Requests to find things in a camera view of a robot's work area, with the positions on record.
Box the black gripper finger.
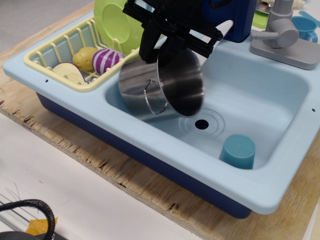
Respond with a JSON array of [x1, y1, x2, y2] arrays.
[[139, 20, 161, 63], [158, 36, 187, 68]]

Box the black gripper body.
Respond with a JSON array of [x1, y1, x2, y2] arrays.
[[123, 0, 223, 58]]

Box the blue plastic mug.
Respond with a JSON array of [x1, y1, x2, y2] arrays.
[[291, 10, 320, 43]]

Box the black braided cable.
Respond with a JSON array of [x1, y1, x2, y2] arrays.
[[0, 199, 56, 240]]

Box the stainless steel pot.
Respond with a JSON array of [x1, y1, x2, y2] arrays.
[[118, 49, 205, 122]]

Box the purple toy eggplant slice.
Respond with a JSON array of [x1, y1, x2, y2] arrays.
[[52, 62, 88, 85]]

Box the grey toy faucet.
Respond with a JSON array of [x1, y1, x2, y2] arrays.
[[249, 0, 320, 70]]

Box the yellow toy potato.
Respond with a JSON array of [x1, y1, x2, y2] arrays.
[[72, 47, 98, 71]]

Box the green plastic plate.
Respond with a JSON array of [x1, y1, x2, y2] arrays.
[[93, 0, 144, 56]]

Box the plywood board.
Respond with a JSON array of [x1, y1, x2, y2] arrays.
[[0, 1, 320, 240]]

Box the light blue toy sink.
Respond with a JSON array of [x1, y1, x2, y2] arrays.
[[2, 0, 320, 220]]

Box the teal plastic cup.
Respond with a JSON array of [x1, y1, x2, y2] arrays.
[[219, 134, 256, 170]]

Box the yellow tape piece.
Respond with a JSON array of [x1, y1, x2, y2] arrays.
[[25, 219, 49, 236]]

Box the purple striped toy onion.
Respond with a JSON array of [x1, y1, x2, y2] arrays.
[[91, 47, 126, 76]]

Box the yellow dish rack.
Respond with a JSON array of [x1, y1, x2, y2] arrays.
[[23, 16, 139, 92]]

